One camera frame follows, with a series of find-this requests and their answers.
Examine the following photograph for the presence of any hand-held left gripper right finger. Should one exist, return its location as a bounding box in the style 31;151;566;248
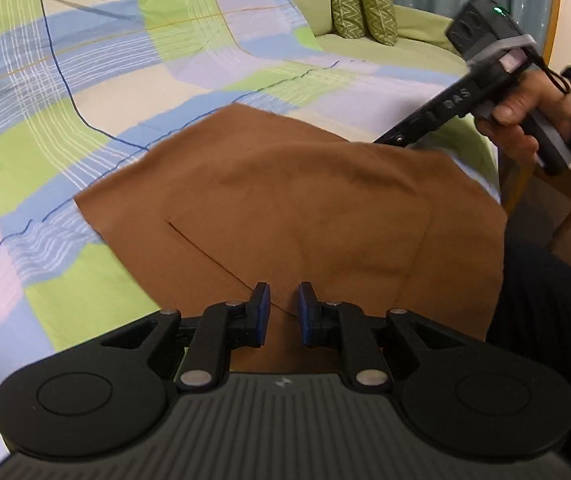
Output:
298;281;469;393

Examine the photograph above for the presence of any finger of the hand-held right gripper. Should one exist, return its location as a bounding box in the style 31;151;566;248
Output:
373;119;432;150

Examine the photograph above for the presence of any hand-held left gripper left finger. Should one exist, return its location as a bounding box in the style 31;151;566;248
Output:
100;281;272;393

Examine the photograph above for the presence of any light brown cloth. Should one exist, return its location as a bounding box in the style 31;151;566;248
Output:
74;103;510;376

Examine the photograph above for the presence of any person's right hand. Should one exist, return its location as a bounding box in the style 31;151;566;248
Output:
475;71;571;161

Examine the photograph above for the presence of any green covered sofa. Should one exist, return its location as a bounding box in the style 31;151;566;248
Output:
265;0;503;206

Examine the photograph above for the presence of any white wooden chair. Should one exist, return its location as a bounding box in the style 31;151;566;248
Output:
498;0;571;281

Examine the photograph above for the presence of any person's leg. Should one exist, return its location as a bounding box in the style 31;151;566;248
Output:
485;217;571;480

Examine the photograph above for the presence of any checked pastel bedsheet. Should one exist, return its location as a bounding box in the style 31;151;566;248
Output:
0;0;501;361

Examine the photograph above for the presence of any black wrist strap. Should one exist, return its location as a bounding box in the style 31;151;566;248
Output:
533;47;571;96

